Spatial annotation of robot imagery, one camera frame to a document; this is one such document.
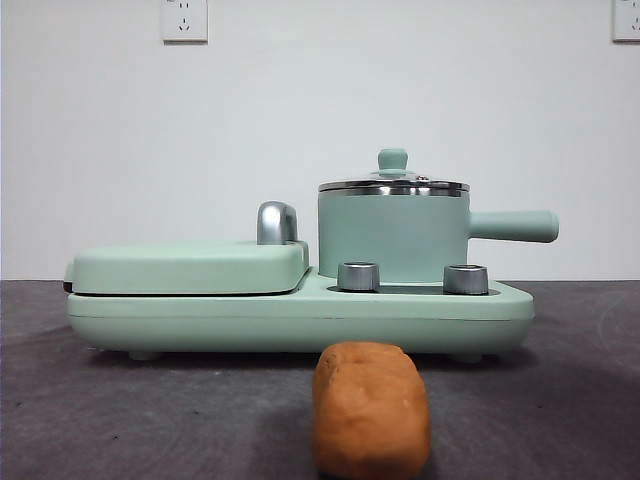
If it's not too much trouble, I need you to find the glass pot lid green knob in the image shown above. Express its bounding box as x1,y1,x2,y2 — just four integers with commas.
318,147,471,194

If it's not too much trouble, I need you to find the green griddle cover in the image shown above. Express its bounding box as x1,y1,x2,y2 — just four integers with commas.
63,238,311,296

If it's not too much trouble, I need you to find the chrome griddle cover handle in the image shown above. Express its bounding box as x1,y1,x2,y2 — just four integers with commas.
256,200,301,246

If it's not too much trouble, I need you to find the green breakfast machine base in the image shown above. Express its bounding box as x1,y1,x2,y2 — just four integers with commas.
66,266,535,363

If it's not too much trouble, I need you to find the silver control knob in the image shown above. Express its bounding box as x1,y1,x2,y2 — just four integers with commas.
337,261,382,291
443,263,489,295

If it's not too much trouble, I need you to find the green pot with side handle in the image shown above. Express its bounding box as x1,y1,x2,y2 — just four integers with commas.
317,183,560,281

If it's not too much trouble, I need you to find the brown potato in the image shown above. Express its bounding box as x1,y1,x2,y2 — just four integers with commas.
310,341,432,480

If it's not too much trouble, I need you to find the white wall socket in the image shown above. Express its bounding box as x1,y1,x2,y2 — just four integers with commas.
160,0,209,44
611,0,640,43

